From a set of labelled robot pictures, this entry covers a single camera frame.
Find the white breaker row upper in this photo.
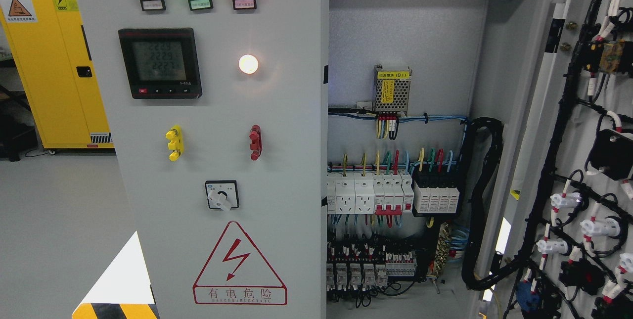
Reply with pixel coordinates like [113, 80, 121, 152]
[326, 171, 414, 216]

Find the black digital power meter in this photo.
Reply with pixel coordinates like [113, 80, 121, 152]
[118, 27, 203, 99]

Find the grey cabinet door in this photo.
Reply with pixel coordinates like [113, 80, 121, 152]
[79, 0, 329, 319]
[463, 0, 632, 319]

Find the black surge protector block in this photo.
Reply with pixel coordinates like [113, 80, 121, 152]
[413, 168, 460, 216]

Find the metal mesh power supply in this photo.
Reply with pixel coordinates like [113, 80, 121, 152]
[372, 64, 413, 116]

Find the red electric hazard sticker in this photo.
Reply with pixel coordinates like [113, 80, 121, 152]
[192, 221, 288, 306]

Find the yellow terminal post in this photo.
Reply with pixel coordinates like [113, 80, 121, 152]
[165, 125, 184, 162]

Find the yellow safety cabinet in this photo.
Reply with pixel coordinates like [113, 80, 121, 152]
[1, 0, 114, 148]

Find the black right cable conduit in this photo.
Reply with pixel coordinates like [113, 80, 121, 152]
[461, 117, 537, 292]

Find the white indicator light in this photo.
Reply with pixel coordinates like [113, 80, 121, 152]
[239, 54, 259, 74]

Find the relay and breaker row lower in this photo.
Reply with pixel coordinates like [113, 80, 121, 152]
[325, 233, 421, 294]

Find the grey electrical cabinet body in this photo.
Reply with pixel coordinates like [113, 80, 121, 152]
[328, 0, 554, 275]

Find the red terminal post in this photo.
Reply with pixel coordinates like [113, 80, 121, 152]
[249, 125, 263, 161]

